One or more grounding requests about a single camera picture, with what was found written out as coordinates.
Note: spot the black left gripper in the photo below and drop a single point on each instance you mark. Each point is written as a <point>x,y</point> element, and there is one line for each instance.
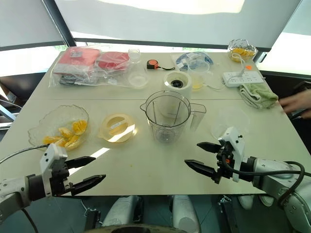
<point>59,178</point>

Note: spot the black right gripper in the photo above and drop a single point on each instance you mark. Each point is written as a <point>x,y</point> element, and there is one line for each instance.
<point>223,167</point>

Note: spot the clear blender jar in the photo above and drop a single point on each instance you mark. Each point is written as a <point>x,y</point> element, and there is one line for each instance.
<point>167,126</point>

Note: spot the yellow blender lid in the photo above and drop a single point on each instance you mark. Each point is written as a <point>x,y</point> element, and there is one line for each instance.
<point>116,128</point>

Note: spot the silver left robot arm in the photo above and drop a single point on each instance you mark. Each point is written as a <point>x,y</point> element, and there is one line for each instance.
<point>13,191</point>

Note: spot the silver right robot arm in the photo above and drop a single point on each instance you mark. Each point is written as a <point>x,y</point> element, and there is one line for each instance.
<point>272,171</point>

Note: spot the white blender base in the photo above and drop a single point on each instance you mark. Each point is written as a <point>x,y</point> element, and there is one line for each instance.
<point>177,80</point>

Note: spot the small glass bowl with oranges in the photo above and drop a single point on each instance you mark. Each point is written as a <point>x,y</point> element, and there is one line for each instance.
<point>241,47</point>

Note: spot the person's bare hand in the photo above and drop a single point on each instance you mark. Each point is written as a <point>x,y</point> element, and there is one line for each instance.
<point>297,100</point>

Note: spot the clear plastic cup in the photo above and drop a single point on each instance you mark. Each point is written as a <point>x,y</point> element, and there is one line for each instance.
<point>230,119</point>

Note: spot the black table clamp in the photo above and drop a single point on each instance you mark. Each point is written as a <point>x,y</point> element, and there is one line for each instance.
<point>226,213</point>
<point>92,218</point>

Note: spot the wavy clear glass bowl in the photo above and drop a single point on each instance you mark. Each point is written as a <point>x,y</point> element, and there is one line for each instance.
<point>46,121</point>

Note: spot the dark rounded robot body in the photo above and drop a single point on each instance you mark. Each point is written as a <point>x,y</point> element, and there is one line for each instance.
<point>136,229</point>

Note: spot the clear measuring cup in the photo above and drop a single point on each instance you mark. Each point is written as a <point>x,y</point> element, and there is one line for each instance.
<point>199,75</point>

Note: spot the green towel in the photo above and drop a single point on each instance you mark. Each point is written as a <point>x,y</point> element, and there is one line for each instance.
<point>260,95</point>

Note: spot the white power strip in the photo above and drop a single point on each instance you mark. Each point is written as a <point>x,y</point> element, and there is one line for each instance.
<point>243,78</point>

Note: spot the clear bag with dark items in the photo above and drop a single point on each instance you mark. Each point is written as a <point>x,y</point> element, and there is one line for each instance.
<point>80,78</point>

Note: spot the clear round plastic dish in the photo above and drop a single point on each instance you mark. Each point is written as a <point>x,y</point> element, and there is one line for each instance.
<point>138,79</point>

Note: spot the black orange tape measure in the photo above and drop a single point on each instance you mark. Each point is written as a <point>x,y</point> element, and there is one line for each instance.
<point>152,64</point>

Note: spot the bag with red cloth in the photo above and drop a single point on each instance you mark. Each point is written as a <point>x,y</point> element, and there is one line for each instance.
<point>77,58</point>

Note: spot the bag with round red item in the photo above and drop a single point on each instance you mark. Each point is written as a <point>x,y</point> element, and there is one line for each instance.
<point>113,60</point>

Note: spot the small clear glass jar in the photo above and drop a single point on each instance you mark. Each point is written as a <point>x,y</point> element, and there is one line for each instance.
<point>134,55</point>

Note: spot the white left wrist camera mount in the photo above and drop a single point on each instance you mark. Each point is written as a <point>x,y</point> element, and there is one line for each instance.
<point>51,155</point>

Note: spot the dark window frame bar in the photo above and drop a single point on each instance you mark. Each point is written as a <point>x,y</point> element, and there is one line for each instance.
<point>170,43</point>

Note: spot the dark window frame post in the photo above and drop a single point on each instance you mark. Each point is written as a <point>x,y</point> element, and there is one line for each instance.
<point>59,21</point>

